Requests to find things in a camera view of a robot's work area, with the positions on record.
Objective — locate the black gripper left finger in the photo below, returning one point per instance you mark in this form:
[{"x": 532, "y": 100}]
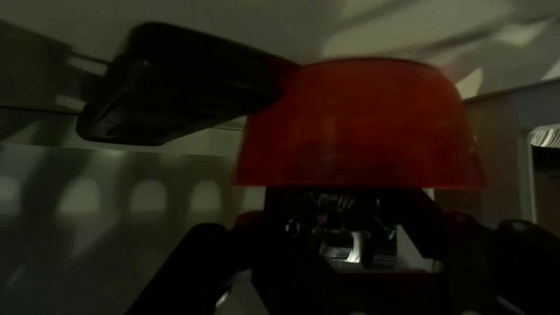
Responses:
[{"x": 203, "y": 274}]

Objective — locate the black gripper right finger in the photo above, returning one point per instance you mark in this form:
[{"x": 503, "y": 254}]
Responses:
[{"x": 508, "y": 268}]

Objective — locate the red bowl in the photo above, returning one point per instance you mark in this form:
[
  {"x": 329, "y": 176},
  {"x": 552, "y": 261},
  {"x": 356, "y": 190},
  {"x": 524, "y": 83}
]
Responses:
[{"x": 361, "y": 123}]

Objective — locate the flat black case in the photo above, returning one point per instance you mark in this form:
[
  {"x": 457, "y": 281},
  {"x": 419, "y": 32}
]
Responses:
[{"x": 175, "y": 88}]

